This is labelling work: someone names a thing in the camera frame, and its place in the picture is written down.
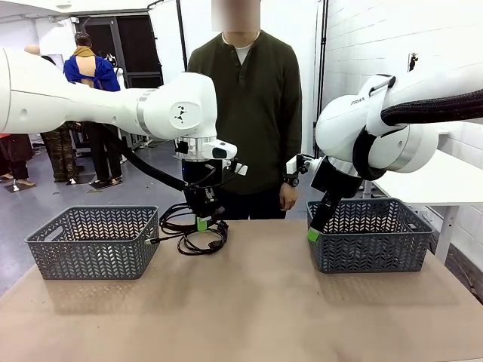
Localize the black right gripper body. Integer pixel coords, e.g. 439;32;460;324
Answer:
310;156;364;200

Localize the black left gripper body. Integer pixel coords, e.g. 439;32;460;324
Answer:
182;158;223;219

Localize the black power cable straight plug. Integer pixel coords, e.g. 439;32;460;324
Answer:
159;201;230;256

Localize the person's left forearm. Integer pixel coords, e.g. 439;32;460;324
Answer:
281;112;303;182

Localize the person's left hand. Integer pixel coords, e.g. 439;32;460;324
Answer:
278;183;299;211

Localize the grey plastic lattice basket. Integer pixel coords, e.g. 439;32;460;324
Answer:
305;198;435;275
24;205;160;281

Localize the person in olive sweater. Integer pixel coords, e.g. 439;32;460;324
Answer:
186;0;303;222

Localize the white side table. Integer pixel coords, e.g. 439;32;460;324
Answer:
361;149;483;265

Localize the black backdrop stand pole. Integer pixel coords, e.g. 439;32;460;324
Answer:
315;0;330;125
176;0;189;72

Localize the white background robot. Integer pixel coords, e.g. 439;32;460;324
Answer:
106;52;124;82

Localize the white backdrop screen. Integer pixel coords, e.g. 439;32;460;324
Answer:
148;0;329;167

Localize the bald mannequin beige sweater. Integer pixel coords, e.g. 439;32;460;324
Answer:
23;44;81;184

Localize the mannequin in blue jacket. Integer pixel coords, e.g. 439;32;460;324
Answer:
63;31;124;186

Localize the mannequin in brown clothes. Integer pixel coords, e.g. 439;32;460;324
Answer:
0;132;37;189

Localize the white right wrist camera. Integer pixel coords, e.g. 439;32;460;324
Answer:
285;153;316;177

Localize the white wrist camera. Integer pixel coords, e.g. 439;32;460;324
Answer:
285;153;316;177
224;161;249;176

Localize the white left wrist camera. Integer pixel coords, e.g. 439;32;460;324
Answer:
224;161;249;176

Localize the black braided left arm hose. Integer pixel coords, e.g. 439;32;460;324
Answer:
100;122;189;194

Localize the black braided arm hose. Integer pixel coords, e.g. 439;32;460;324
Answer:
100;122;189;194
352;87;483;181

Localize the white hose strap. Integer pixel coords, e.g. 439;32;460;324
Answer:
365;73;398;137

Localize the black braided right arm hose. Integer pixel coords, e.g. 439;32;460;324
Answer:
352;87;483;181

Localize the black window frame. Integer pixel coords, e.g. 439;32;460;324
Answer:
77;14;164;87

